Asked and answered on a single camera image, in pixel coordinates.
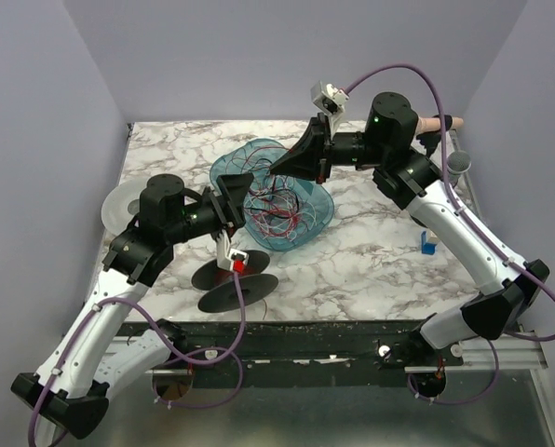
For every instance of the white perforated spool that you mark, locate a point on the white perforated spool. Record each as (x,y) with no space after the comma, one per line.
(121,205)

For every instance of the silver mesh microphone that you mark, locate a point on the silver mesh microphone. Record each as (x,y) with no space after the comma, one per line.
(457,164)

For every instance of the blue and white small block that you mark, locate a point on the blue and white small block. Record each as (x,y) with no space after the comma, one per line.
(429,242)

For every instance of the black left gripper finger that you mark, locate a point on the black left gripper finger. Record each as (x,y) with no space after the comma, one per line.
(235,187)
(235,217)

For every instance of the teal transparent plastic bin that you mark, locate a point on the teal transparent plastic bin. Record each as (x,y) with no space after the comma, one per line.
(282,213)

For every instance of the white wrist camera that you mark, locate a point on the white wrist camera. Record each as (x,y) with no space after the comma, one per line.
(331,101)
(228,258)

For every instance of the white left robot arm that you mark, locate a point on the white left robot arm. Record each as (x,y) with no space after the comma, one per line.
(114,340)

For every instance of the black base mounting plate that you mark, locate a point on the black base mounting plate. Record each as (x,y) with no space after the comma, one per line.
(303,354)

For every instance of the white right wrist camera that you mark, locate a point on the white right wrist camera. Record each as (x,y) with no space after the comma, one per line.
(331,101)

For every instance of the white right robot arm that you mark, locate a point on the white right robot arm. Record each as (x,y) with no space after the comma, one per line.
(507,284)

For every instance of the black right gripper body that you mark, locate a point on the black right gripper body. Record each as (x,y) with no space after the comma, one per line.
(325,149)

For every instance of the aluminium rail frame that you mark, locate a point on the aluminium rail frame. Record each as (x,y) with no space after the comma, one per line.
(219,341)

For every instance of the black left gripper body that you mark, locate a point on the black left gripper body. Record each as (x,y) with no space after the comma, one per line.
(219,208)

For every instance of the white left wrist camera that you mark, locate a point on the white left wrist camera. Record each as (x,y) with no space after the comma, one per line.
(228,258)

